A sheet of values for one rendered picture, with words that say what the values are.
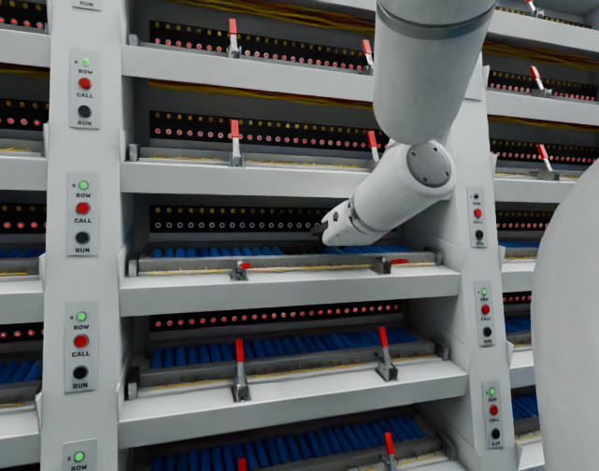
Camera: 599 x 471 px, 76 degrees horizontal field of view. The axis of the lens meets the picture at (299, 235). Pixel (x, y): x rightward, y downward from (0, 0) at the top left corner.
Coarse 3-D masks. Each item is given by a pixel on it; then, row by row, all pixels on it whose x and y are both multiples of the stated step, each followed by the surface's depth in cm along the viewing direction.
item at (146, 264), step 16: (224, 256) 68; (240, 256) 68; (256, 256) 69; (272, 256) 70; (288, 256) 70; (304, 256) 71; (320, 256) 71; (336, 256) 72; (352, 256) 73; (368, 256) 74; (400, 256) 76; (416, 256) 77; (432, 256) 78; (176, 272) 62; (192, 272) 63
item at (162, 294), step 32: (128, 256) 66; (448, 256) 78; (128, 288) 57; (160, 288) 58; (192, 288) 60; (224, 288) 61; (256, 288) 63; (288, 288) 65; (320, 288) 66; (352, 288) 68; (384, 288) 70; (416, 288) 72; (448, 288) 74
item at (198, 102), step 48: (144, 0) 82; (0, 96) 72; (48, 96) 75; (144, 96) 80; (192, 96) 83; (240, 96) 86; (144, 144) 79; (576, 144) 115; (0, 192) 71; (144, 240) 77; (144, 336) 75
